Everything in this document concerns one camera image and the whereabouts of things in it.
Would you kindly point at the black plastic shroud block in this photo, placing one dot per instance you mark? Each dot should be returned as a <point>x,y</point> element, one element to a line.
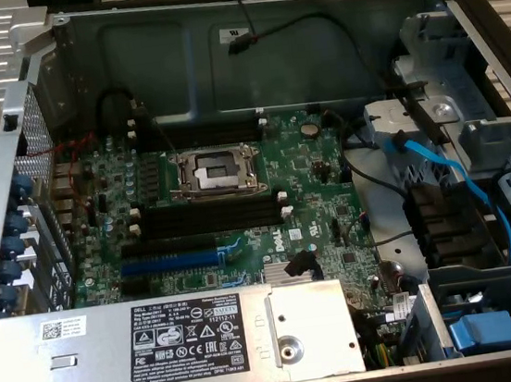
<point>446,223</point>

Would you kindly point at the white label tag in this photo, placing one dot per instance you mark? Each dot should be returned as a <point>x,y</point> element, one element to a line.
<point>400,306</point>

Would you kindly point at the short black expansion slot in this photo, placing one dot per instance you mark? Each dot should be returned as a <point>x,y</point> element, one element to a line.
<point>135,286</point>

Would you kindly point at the silver metal drive bracket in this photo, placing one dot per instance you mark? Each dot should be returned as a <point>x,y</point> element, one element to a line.
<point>391,116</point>

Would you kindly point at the grey metal PC case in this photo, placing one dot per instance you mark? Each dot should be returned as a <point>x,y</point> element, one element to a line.
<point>306,68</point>

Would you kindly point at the silver power supply unit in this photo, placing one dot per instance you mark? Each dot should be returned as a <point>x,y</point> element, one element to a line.
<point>94,360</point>

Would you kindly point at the black plastic bar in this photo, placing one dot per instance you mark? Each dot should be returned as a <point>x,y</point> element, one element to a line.
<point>423,114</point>

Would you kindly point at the long black expansion slot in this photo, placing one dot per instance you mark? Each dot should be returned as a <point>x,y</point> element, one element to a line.
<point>169,246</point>

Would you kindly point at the silver finned heatsink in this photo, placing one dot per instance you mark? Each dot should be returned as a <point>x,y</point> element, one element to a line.
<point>272,273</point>

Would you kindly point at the round coin battery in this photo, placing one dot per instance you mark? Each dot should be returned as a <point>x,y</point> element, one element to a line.
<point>309,129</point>

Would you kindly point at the grey metal disk bay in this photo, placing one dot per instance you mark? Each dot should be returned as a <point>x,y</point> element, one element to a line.
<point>456,82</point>

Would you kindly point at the silver CPU socket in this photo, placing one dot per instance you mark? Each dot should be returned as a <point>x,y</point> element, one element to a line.
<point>216,172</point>

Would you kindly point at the blue card clip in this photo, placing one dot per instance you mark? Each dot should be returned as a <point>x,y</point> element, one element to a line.
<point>5,296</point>
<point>17,222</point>
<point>13,246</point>
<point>9,272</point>
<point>22,187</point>

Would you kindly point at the green Dell motherboard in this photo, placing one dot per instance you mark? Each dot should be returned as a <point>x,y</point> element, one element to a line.
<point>298,158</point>

